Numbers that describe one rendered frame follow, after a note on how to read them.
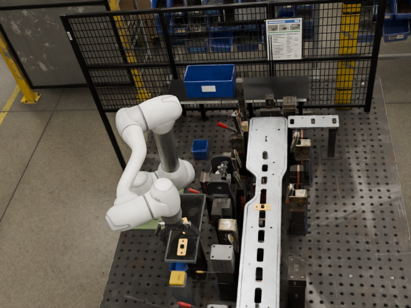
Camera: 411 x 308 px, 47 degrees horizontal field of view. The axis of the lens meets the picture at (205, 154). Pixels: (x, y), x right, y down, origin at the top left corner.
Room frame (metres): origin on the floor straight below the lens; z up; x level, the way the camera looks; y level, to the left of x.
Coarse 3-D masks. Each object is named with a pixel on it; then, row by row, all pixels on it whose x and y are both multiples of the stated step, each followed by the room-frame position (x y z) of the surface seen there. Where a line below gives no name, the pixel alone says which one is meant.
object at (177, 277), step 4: (172, 272) 1.07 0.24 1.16; (176, 272) 1.06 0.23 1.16; (180, 272) 1.06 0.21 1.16; (184, 272) 1.05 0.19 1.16; (172, 276) 1.05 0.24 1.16; (176, 276) 1.04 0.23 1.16; (180, 276) 1.04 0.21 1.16; (184, 276) 1.04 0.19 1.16; (172, 280) 1.03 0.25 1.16; (176, 280) 1.02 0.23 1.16; (180, 280) 1.02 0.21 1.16; (172, 284) 1.01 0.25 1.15; (176, 284) 1.01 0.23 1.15; (180, 284) 1.00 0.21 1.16
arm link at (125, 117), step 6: (126, 108) 1.78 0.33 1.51; (132, 108) 1.75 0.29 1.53; (138, 108) 1.73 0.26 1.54; (120, 114) 1.73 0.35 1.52; (126, 114) 1.72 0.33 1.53; (132, 114) 1.70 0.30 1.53; (138, 114) 1.70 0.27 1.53; (120, 120) 1.69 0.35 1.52; (126, 120) 1.67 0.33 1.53; (132, 120) 1.67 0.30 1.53; (138, 120) 1.67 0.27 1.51; (144, 120) 1.68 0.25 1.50; (120, 126) 1.65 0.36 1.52; (126, 126) 1.63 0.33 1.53; (144, 126) 1.67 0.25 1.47; (120, 132) 1.63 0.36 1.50
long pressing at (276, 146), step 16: (256, 128) 1.98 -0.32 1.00; (272, 128) 1.95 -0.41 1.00; (256, 144) 1.85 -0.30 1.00; (272, 144) 1.83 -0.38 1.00; (256, 160) 1.74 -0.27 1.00; (272, 160) 1.71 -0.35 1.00; (256, 176) 1.62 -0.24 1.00; (272, 176) 1.60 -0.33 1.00; (256, 192) 1.51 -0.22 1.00; (272, 192) 1.50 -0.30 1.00; (272, 208) 1.40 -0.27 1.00; (256, 224) 1.32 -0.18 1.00; (272, 224) 1.31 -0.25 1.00; (256, 240) 1.24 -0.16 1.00; (272, 240) 1.22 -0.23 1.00; (240, 256) 1.17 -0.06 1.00; (256, 256) 1.15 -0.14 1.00; (272, 256) 1.13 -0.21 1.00; (240, 272) 1.09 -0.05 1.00; (272, 272) 1.06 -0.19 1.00; (240, 288) 1.01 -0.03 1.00; (272, 288) 0.98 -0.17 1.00; (240, 304) 0.93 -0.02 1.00; (272, 304) 0.91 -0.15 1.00
